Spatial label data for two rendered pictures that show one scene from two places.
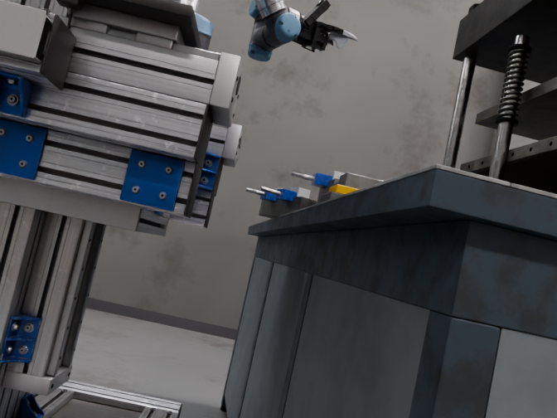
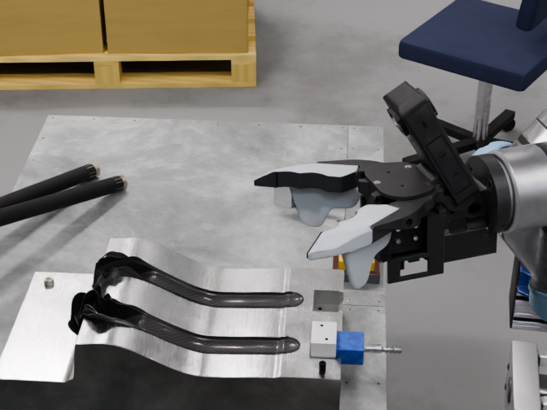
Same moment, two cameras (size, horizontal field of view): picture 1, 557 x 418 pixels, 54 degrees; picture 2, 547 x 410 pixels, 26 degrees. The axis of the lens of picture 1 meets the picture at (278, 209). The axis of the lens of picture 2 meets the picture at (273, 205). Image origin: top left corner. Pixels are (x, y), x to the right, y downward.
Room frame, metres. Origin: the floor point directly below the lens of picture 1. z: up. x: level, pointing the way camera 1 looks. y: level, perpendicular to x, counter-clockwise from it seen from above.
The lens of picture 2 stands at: (2.60, 0.06, 2.00)
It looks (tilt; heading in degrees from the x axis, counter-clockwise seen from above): 33 degrees down; 191
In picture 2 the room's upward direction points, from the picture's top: straight up
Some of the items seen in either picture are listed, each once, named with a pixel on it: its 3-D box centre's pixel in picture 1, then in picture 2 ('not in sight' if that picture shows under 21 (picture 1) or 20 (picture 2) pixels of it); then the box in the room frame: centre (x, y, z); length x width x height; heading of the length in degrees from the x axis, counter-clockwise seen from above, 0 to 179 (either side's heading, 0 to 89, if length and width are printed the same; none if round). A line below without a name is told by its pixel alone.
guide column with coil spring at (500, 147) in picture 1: (492, 196); not in sight; (2.08, -0.80, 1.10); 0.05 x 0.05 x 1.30
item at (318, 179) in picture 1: (317, 180); (356, 348); (1.29, -0.08, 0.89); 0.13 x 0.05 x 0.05; 97
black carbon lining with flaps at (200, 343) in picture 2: not in sight; (184, 304); (1.27, -0.34, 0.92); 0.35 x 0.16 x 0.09; 97
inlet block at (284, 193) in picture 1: (283, 194); not in sight; (1.44, 0.00, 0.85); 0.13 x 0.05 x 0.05; 114
